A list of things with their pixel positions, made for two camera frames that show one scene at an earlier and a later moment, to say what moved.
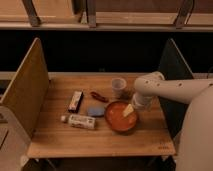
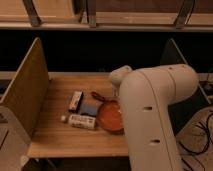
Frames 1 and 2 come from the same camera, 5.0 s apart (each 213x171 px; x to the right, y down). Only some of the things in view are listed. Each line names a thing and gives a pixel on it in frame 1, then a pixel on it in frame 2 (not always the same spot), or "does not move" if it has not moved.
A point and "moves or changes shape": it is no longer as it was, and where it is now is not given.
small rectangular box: x=75 y=102 does not move
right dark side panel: x=173 y=67 does not move
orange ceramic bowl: x=116 y=119 moves or changes shape
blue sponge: x=96 y=111 to x=89 y=109
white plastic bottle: x=79 y=121 does not move
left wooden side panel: x=28 y=90 does not move
